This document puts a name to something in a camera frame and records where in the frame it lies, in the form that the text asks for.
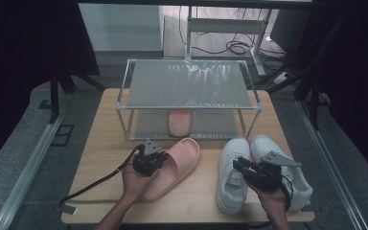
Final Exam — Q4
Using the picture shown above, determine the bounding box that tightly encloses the black floor cable bundle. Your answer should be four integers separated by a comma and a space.
178, 6, 288, 60

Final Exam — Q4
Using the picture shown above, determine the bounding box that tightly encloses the white sneaker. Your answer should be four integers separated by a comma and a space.
249, 134, 314, 212
217, 137, 252, 216

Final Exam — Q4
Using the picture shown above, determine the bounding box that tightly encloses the white metal desk frame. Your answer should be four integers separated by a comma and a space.
184, 6, 273, 78

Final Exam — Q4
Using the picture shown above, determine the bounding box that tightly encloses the person's right hand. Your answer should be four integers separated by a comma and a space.
252, 185, 288, 221

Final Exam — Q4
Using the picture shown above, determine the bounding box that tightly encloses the right hand-held gripper cable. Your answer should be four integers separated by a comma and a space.
255, 173, 295, 230

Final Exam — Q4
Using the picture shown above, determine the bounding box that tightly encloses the person's left hand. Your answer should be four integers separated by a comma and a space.
121, 166, 160, 202

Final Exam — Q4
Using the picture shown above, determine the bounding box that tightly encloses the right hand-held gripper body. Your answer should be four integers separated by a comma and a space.
245, 150, 302, 192

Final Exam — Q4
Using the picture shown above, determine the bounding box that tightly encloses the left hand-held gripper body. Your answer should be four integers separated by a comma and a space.
131, 138, 163, 177

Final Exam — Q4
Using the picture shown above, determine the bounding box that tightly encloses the aluminium floor rail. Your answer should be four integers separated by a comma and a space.
295, 100, 368, 230
0, 111, 65, 230

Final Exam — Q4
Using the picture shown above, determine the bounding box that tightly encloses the two-tier metal shoe rack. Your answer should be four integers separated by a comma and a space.
115, 57, 264, 142

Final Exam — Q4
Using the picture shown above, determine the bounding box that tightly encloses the pink slipper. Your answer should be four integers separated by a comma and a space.
141, 137, 202, 202
168, 108, 194, 138

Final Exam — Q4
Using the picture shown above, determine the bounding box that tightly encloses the black metal stand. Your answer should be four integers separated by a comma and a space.
37, 71, 106, 125
253, 12, 349, 130

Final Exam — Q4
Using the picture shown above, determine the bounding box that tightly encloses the left hand-held gripper cable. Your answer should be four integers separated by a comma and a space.
58, 144, 146, 207

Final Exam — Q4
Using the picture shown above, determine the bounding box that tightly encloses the dark curtain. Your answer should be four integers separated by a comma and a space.
0, 0, 102, 175
295, 0, 368, 185

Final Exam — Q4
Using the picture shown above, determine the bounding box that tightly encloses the white cabinet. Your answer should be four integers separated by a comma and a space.
79, 3, 165, 54

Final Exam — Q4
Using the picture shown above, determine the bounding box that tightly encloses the hand-held gripper cable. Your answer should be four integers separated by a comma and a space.
255, 173, 295, 230
58, 144, 146, 207

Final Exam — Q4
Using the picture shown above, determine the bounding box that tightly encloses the dark box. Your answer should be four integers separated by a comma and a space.
269, 9, 312, 56

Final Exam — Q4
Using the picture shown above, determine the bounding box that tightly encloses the white power strip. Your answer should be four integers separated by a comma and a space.
272, 71, 290, 85

